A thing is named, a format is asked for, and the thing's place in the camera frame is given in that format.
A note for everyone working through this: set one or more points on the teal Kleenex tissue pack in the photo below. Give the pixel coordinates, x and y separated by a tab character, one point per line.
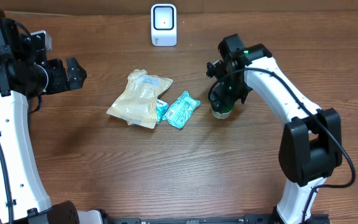
161	109

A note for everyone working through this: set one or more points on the green lid jar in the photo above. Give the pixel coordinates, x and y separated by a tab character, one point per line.
221	112

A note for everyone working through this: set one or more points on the teal wet wipes pack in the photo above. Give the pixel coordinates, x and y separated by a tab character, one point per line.
180	111

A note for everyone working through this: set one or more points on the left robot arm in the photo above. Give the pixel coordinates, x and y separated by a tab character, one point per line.
26	73

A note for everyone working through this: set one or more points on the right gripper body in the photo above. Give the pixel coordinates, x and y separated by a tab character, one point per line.
234	89

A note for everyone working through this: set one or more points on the white barcode scanner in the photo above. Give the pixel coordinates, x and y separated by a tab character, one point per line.
163	24

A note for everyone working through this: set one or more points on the beige plastic pouch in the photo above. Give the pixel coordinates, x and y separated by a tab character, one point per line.
138	102

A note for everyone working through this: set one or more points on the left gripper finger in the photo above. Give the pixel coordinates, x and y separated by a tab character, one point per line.
75	80
74	70

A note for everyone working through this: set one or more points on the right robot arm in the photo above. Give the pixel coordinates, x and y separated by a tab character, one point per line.
309	150

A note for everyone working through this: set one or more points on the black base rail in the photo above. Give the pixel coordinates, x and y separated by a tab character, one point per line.
100	217

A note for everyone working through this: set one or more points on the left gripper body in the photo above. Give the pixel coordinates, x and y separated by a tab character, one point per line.
57	78

